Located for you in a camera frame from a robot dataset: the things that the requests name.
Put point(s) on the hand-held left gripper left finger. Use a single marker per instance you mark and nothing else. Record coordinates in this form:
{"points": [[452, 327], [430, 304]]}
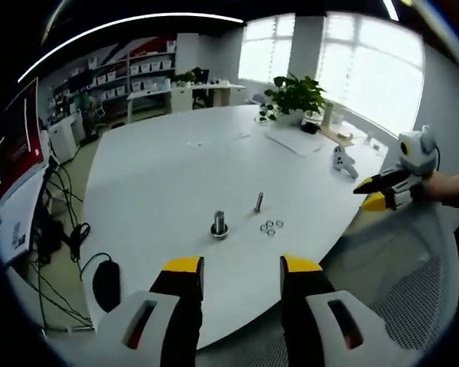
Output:
{"points": [[183, 306]]}

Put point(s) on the white paper sheet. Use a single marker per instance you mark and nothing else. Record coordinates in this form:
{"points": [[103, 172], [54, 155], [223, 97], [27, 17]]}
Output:
{"points": [[296, 141]]}

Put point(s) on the monitor with red screen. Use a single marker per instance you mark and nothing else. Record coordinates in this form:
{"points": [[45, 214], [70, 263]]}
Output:
{"points": [[17, 141]]}

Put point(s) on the thin threaded stud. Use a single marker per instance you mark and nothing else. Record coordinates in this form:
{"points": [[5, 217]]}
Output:
{"points": [[258, 202]]}

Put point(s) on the long white desk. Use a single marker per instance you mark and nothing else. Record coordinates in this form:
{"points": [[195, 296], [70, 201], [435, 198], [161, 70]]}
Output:
{"points": [[183, 93]]}

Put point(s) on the green potted plant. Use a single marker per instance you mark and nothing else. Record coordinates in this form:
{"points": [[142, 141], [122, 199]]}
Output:
{"points": [[294, 95]]}

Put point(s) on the large threaded stud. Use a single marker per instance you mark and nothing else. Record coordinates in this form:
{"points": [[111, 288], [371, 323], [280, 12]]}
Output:
{"points": [[219, 219]]}

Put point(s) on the white cabinet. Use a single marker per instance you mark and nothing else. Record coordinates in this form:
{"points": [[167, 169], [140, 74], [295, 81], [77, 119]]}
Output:
{"points": [[67, 135]]}

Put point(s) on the shelving with white bins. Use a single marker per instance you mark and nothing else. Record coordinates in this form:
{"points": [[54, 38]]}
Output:
{"points": [[137, 69]]}

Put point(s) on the large window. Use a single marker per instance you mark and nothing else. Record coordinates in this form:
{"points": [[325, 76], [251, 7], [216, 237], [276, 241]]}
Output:
{"points": [[367, 69]]}

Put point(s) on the small black object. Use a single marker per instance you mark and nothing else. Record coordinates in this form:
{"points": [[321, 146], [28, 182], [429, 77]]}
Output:
{"points": [[310, 128]]}

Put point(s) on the black office chair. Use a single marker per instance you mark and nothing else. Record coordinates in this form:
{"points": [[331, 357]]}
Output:
{"points": [[202, 86]]}

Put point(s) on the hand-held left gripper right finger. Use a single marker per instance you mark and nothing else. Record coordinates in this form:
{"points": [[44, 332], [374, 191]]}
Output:
{"points": [[306, 306]]}

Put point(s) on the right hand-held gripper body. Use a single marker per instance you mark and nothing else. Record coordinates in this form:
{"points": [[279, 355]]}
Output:
{"points": [[418, 153]]}

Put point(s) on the short ceiling light strip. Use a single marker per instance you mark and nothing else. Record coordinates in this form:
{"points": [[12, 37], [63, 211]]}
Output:
{"points": [[391, 9]]}

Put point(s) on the black computer mouse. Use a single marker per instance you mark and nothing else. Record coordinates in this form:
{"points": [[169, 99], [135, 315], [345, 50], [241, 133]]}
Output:
{"points": [[106, 286]]}

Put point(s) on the wooden tray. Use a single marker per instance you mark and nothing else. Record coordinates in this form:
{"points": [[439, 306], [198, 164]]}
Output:
{"points": [[338, 137]]}

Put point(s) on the grey mesh office chair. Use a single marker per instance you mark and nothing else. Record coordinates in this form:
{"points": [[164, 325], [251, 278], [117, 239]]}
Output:
{"points": [[405, 286]]}

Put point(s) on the long ceiling light strip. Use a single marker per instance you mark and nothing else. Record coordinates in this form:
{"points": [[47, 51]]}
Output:
{"points": [[118, 26]]}

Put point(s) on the white tilted desk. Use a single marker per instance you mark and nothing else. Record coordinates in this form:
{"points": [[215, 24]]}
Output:
{"points": [[7, 229]]}

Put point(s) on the white game controller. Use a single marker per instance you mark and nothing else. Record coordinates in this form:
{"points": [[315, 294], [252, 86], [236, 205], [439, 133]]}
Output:
{"points": [[342, 158]]}

